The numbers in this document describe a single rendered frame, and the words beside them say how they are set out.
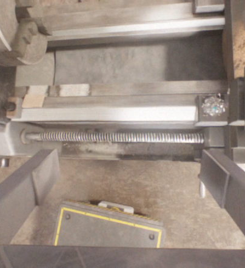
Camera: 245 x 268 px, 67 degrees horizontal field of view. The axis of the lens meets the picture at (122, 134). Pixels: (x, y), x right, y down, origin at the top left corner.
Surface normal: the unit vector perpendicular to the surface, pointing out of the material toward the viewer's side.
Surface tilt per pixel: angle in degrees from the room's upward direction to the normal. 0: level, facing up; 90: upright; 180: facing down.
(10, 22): 90
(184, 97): 0
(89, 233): 0
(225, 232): 0
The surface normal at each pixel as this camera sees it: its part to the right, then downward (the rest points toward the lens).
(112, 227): -0.14, -0.12
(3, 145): -0.14, 0.43
